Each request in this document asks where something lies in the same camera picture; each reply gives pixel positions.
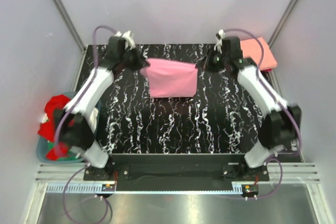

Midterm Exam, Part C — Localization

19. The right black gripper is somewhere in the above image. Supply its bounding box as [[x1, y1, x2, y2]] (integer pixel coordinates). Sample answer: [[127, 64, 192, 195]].
[[195, 47, 228, 74]]

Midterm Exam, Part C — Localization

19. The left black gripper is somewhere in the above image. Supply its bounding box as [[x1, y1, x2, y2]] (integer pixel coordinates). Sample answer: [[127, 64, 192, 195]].
[[120, 44, 150, 72]]

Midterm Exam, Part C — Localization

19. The pink t shirt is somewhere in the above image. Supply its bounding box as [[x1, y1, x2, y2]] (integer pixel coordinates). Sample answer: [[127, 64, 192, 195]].
[[140, 58, 198, 99]]

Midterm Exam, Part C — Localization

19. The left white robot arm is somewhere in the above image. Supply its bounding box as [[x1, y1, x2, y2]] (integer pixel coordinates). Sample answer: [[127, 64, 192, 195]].
[[54, 31, 150, 180]]

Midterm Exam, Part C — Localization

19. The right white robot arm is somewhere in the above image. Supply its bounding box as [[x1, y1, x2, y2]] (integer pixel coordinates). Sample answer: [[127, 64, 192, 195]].
[[196, 30, 301, 180]]

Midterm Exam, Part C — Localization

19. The folded salmon t shirt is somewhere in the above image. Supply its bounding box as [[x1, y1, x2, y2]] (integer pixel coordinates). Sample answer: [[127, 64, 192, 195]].
[[240, 37, 277, 70]]

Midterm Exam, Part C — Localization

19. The folded magenta t shirt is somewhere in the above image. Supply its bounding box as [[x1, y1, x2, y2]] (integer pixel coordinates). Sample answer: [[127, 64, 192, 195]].
[[261, 68, 272, 72]]

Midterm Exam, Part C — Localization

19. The white t shirt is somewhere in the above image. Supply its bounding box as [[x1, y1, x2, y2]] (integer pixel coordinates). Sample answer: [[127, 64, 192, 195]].
[[40, 108, 99, 131]]

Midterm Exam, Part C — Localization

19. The red t shirt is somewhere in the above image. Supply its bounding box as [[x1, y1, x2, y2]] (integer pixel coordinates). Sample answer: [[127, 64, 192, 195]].
[[38, 94, 70, 161]]

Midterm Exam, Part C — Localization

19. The green t shirt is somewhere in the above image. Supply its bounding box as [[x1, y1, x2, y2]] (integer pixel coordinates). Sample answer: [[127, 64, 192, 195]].
[[57, 153, 80, 162]]

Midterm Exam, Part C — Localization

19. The blue laundry basket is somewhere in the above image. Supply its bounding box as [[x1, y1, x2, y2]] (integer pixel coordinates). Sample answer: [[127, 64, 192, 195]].
[[35, 91, 102, 164]]

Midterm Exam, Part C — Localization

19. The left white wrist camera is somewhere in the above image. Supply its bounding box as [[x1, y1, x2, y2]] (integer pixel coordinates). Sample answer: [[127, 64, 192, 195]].
[[114, 30, 136, 50]]

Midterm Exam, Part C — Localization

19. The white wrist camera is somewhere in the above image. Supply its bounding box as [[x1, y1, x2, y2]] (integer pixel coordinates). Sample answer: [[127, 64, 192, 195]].
[[214, 29, 225, 54], [114, 30, 136, 50]]

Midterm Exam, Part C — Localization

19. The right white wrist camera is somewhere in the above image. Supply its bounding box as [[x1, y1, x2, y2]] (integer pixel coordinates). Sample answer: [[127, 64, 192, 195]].
[[214, 29, 225, 54]]

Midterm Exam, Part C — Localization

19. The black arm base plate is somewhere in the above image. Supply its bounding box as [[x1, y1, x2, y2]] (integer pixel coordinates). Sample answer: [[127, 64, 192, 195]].
[[83, 154, 269, 182]]

